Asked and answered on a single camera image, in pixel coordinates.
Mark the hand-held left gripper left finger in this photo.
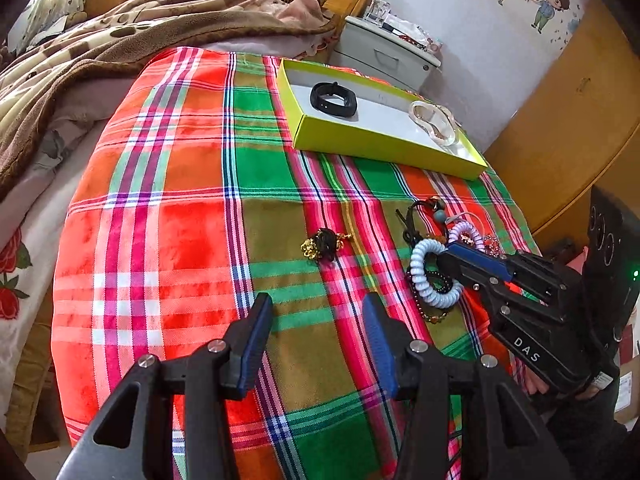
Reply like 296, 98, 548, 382
57, 292, 275, 480

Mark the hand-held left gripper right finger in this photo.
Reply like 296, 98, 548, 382
361, 292, 573, 480

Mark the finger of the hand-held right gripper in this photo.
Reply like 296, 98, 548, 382
440, 256, 521, 311
446, 242, 516, 282

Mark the purple spiral hair tie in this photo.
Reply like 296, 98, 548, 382
448, 223, 486, 253

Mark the dark bead bracelet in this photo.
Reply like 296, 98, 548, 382
406, 267, 463, 323

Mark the black cord hair tie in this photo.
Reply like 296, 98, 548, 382
395, 199, 448, 243

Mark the light blue spiral hair tie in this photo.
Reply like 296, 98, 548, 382
410, 238, 465, 309

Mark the black and gold hair ornament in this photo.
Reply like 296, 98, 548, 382
300, 227, 351, 262

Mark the yellow-green cardboard box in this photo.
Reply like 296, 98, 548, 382
276, 57, 488, 181

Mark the person's right forearm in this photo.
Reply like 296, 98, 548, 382
542, 385, 640, 480

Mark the person's right hand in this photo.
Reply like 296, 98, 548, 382
521, 367, 553, 406

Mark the pink bag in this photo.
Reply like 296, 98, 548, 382
565, 247, 591, 273

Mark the colourful plaid cloth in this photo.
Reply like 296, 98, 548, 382
52, 46, 543, 480

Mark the clear plastic bangle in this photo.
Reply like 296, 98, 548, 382
409, 101, 458, 148

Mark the wooden wardrobe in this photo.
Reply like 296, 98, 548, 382
485, 0, 640, 246

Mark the black wristband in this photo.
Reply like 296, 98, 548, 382
310, 81, 360, 123

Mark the clutter of small objects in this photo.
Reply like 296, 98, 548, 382
385, 22, 443, 53

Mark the grey nightstand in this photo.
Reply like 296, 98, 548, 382
332, 15, 443, 91

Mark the floral bedsheet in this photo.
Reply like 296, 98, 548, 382
0, 120, 108, 461

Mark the clear acrylic box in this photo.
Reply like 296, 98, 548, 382
364, 0, 392, 23

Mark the brown patterned blanket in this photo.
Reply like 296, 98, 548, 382
0, 0, 341, 201

